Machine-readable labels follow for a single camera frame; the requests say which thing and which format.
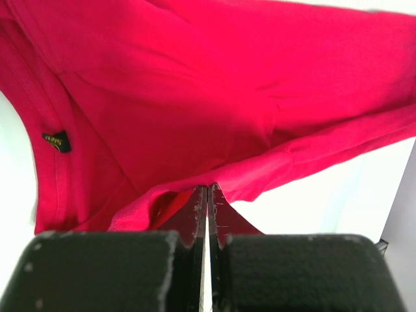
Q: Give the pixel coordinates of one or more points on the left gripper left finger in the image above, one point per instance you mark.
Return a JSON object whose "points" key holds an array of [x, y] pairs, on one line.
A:
{"points": [[156, 270]]}

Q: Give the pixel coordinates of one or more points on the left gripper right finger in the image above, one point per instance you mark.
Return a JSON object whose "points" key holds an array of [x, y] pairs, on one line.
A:
{"points": [[252, 271]]}

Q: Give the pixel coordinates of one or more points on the magenta red t shirt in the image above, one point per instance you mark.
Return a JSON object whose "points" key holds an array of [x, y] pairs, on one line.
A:
{"points": [[129, 105]]}

